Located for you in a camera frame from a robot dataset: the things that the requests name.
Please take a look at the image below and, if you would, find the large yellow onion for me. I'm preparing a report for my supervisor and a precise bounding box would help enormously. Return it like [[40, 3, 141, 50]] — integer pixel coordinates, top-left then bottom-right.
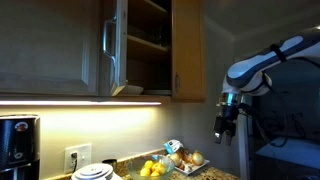
[[191, 150, 205, 167]]

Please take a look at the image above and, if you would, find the black coffee machine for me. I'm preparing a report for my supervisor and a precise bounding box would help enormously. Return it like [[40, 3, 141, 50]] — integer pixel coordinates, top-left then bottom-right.
[[0, 113, 42, 180]]

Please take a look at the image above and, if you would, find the wooden cabinet door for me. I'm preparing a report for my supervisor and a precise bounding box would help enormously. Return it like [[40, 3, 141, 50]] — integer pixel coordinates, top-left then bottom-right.
[[99, 0, 130, 97]]

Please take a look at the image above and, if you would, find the white plate stack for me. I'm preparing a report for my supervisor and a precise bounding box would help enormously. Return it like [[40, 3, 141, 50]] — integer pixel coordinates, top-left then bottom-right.
[[70, 162, 123, 180]]

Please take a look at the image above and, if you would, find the white dish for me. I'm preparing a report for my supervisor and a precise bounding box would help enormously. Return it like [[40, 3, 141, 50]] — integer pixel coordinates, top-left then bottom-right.
[[121, 84, 145, 96]]

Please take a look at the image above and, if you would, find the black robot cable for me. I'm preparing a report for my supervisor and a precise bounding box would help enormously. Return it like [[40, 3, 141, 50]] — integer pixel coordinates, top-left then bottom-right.
[[244, 58, 303, 148]]

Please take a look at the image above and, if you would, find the reddish brown onion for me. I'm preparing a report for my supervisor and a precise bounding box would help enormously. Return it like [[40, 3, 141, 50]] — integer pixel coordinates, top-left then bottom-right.
[[181, 148, 194, 165]]

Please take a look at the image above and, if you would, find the blue white food package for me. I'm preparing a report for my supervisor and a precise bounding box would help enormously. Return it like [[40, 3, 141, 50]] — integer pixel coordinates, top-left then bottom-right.
[[162, 139, 184, 155]]

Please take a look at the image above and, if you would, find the wide wooden cupboard door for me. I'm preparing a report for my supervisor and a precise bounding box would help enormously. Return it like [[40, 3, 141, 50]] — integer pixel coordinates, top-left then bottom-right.
[[0, 0, 102, 96]]

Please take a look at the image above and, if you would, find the black strap on arm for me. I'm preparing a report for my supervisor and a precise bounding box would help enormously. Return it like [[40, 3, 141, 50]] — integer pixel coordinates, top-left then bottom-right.
[[269, 42, 288, 64]]

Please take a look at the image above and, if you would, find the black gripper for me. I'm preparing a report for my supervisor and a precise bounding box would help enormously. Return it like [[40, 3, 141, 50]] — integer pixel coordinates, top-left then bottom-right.
[[213, 105, 240, 147]]

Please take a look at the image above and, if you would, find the white wall outlet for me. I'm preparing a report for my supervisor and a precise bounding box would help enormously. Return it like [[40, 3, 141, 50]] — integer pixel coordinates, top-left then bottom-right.
[[63, 143, 93, 174]]

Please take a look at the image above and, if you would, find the narrow wooden cupboard door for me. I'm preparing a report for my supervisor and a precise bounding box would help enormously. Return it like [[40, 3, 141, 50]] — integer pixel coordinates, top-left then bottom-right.
[[171, 0, 208, 103]]

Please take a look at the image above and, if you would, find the white rectangular tray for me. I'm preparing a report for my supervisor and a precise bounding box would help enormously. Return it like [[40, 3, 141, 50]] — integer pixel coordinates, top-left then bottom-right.
[[173, 158, 211, 177]]

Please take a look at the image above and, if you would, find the under-cabinet light strip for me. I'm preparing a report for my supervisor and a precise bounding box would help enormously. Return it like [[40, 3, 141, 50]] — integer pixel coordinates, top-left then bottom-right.
[[0, 99, 163, 107]]

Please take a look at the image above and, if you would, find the pale yellow onion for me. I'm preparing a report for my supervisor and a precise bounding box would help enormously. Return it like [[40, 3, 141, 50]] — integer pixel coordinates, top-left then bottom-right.
[[169, 152, 184, 168]]

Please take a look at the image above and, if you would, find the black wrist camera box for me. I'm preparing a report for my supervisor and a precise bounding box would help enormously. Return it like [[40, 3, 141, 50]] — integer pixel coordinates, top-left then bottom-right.
[[237, 102, 256, 118]]

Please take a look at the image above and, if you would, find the white door frame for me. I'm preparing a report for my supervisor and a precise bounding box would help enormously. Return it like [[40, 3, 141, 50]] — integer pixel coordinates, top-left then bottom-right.
[[237, 113, 252, 180]]

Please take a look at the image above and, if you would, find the black power plug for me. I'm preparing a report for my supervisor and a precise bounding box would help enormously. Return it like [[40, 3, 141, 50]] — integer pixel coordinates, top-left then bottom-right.
[[70, 151, 79, 173]]

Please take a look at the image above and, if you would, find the flat white plate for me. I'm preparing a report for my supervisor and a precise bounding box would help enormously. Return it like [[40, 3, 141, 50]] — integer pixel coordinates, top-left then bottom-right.
[[143, 88, 173, 96]]

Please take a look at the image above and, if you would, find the clear glass bowl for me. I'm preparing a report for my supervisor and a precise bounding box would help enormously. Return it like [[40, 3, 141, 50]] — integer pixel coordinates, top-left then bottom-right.
[[126, 154, 176, 180]]

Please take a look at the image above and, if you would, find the wooden cupboard frame with shelves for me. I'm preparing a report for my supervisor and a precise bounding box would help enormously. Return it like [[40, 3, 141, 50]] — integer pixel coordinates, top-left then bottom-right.
[[0, 0, 208, 104]]

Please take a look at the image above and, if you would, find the bicycle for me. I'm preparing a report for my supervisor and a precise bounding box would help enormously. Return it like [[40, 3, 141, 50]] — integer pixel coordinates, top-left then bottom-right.
[[259, 110, 308, 140]]

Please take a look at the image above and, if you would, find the pale table in back room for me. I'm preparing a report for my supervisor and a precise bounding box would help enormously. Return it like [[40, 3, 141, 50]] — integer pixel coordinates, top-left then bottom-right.
[[255, 137, 320, 170]]

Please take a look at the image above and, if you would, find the black cup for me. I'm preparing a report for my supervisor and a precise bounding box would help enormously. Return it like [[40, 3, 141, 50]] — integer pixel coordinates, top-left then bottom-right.
[[101, 158, 119, 173]]

